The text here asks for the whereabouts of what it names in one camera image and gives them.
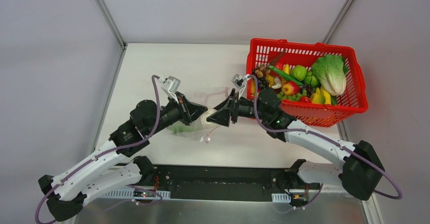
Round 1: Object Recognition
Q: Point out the white green napa cabbage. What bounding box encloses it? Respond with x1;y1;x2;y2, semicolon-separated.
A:
167;108;218;134

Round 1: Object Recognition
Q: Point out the clear zip top bag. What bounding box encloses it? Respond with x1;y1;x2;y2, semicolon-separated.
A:
167;87;229;143

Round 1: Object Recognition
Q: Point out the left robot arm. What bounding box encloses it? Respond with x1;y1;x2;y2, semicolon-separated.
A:
38;92;208;221

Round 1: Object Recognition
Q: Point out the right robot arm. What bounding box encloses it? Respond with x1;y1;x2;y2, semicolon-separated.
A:
206;88;385;200

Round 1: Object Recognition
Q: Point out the dark purple grape bunch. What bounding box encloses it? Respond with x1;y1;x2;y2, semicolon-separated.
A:
256;76;270;90

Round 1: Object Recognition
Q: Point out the red apple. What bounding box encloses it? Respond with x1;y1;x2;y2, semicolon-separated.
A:
281;81;300;96

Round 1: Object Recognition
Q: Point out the green grape bunch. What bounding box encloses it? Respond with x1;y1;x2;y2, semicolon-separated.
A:
277;88;307;101

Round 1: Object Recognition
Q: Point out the light green lime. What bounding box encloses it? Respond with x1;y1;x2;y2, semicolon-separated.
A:
290;65;307;82

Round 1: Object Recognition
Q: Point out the dark green pepper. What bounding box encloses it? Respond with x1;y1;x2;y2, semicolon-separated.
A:
303;70;319;88

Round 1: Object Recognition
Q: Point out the yellow banana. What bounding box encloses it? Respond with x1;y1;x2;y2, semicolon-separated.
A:
320;86;332;105

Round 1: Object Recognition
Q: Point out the large green lettuce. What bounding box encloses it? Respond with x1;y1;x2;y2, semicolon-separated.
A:
311;54;349;96

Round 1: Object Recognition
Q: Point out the red plastic basket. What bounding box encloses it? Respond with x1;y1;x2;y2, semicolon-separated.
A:
246;38;368;127

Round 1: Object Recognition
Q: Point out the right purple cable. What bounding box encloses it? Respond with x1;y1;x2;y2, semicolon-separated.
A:
248;75;403;200

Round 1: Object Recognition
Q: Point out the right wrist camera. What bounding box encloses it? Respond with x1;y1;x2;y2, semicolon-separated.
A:
231;74;251;98

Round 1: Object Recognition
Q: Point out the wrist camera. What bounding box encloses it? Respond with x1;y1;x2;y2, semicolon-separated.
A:
231;74;251;98
157;76;181;103

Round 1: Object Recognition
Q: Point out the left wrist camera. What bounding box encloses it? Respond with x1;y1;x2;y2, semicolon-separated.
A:
157;76;181;103

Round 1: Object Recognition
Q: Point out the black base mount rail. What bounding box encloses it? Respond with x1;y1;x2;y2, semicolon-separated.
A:
155;165;305;202

